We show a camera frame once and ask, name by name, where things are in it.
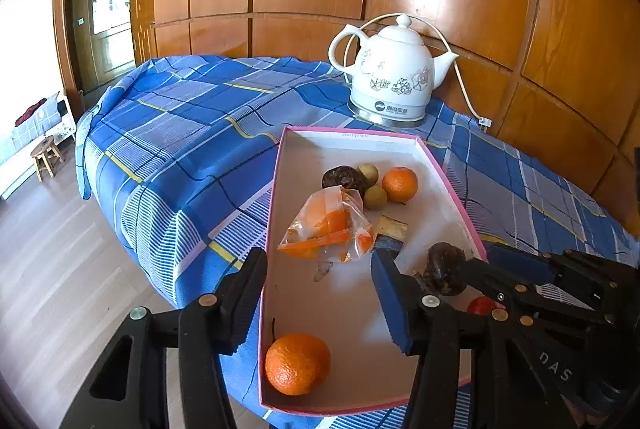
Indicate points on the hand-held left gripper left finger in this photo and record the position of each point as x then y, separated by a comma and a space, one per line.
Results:
247, 294

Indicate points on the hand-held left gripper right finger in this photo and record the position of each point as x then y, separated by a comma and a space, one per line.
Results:
392, 299

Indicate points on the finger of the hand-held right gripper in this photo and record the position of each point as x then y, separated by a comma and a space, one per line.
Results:
495, 281
520, 261

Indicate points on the dark wrinkled fruit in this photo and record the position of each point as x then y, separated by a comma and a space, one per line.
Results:
445, 271

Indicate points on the white box with pink rim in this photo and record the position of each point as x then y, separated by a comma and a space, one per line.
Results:
340, 309

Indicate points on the orange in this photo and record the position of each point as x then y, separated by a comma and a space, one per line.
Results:
297, 364
400, 184

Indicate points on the plastic bag of orange pieces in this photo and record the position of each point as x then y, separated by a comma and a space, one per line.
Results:
325, 224

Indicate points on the small yellow-green fruit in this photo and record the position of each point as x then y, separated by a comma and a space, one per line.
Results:
375, 198
367, 172

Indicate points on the dark round passion fruit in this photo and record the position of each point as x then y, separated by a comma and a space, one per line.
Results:
337, 177

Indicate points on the small red fruit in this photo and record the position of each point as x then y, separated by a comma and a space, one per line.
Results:
479, 306

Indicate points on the clear plastic scrap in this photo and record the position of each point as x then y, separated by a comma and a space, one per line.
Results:
322, 270

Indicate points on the blue plaid cloth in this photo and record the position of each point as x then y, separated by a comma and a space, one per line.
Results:
175, 134

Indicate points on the silver kettle base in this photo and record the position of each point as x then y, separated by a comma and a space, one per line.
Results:
385, 119

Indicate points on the white ceramic electric kettle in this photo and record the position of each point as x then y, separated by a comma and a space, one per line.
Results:
395, 64

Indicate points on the small wooden stool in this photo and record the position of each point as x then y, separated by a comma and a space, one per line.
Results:
46, 146

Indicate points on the blue checked daybed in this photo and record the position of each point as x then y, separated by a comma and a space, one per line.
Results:
30, 131

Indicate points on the wooden door with glass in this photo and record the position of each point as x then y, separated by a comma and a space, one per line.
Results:
107, 54

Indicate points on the dark red cloth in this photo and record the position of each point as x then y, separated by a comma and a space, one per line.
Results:
31, 111

